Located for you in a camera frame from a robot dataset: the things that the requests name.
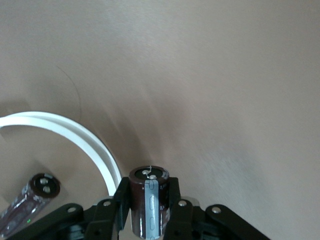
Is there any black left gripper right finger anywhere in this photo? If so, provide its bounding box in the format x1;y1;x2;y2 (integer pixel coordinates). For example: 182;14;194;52
162;176;272;240

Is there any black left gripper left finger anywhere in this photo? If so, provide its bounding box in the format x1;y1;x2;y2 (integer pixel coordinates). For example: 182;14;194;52
7;176;132;240

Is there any dark brown electrolytic capacitor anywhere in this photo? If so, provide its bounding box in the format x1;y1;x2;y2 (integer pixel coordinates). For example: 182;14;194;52
0;172;61;237
128;164;171;239

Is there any brown table mat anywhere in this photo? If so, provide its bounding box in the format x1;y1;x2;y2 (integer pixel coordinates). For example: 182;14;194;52
0;0;320;240

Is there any white half-ring pipe clamp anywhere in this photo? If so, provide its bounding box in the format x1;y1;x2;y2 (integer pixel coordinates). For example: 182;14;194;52
0;111;122;197

